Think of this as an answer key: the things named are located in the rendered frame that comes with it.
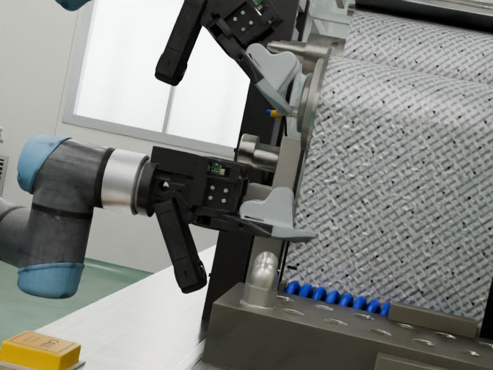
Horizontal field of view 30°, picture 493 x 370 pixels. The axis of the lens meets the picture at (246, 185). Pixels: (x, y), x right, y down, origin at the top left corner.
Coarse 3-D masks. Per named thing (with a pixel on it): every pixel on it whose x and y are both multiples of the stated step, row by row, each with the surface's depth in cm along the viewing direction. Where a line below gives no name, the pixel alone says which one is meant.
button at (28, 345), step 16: (16, 336) 103; (32, 336) 104; (48, 336) 106; (0, 352) 100; (16, 352) 100; (32, 352) 100; (48, 352) 99; (64, 352) 101; (32, 368) 100; (48, 368) 99; (64, 368) 101
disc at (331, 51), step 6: (330, 48) 110; (330, 54) 110; (324, 60) 108; (324, 66) 108; (324, 72) 107; (318, 84) 107; (318, 90) 106; (318, 96) 106; (312, 114) 107; (312, 120) 107; (312, 126) 107; (312, 132) 108; (306, 150) 110; (306, 156) 111
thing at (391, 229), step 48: (336, 192) 107; (384, 192) 107; (432, 192) 106; (480, 192) 105; (336, 240) 108; (384, 240) 107; (432, 240) 106; (480, 240) 105; (336, 288) 108; (384, 288) 107; (432, 288) 106; (480, 288) 105
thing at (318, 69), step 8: (320, 64) 110; (320, 72) 109; (312, 80) 109; (312, 88) 108; (312, 96) 108; (312, 104) 108; (304, 112) 108; (304, 120) 109; (304, 128) 109; (304, 136) 110; (304, 144) 111
